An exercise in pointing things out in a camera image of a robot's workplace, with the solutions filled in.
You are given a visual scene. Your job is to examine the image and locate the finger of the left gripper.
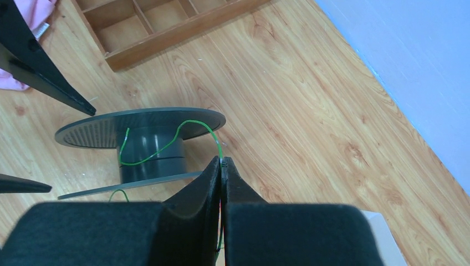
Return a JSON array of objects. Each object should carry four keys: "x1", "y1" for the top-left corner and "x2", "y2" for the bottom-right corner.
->
[
  {"x1": 1, "y1": 174, "x2": 52, "y2": 193},
  {"x1": 1, "y1": 1, "x2": 96, "y2": 116}
]

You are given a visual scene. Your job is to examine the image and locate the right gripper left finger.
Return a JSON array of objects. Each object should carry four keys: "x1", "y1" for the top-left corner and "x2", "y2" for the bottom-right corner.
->
[{"x1": 161, "y1": 156, "x2": 221, "y2": 265}]

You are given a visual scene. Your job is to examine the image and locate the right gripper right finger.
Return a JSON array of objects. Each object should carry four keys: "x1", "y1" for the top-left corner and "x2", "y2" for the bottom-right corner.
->
[{"x1": 221, "y1": 157, "x2": 267, "y2": 265}]

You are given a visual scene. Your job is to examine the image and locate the thin green wire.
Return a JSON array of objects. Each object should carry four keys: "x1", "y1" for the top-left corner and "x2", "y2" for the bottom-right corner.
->
[{"x1": 108, "y1": 119, "x2": 224, "y2": 258}]

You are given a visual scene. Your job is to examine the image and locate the black cable spool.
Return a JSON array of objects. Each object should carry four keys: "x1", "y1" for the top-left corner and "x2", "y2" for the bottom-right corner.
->
[{"x1": 55, "y1": 107, "x2": 226, "y2": 200}]

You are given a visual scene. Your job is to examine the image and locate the clear plastic box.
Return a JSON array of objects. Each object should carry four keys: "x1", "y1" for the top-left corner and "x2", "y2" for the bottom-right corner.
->
[{"x1": 361, "y1": 210, "x2": 407, "y2": 266}]

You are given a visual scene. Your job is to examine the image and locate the pink cloth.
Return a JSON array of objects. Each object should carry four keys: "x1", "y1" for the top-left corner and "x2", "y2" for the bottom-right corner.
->
[{"x1": 1, "y1": 1, "x2": 61, "y2": 93}]

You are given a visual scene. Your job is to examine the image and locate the wooden compartment tray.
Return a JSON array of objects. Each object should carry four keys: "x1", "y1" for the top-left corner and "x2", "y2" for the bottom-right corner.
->
[{"x1": 73, "y1": 0, "x2": 265, "y2": 71}]

